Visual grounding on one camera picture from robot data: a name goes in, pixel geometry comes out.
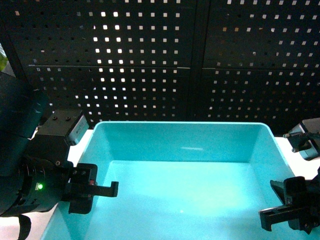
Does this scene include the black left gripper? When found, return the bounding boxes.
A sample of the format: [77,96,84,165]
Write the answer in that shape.
[22,135,119,215]

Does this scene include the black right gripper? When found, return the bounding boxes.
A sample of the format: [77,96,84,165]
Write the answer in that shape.
[258,174,320,235]

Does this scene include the turquoise plastic bin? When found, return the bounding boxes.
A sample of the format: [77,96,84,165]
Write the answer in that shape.
[42,121,320,240]

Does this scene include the black perforated panel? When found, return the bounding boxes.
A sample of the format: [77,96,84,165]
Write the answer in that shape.
[0,0,320,136]

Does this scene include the green plant leaves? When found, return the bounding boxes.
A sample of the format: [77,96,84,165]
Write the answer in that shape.
[0,44,8,71]

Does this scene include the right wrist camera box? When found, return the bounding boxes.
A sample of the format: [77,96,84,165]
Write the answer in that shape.
[283,117,320,161]

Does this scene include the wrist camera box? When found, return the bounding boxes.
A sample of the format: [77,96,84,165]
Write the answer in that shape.
[36,109,89,146]
[283,117,320,161]

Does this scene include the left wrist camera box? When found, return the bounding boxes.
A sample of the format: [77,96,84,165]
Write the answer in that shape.
[36,109,89,146]

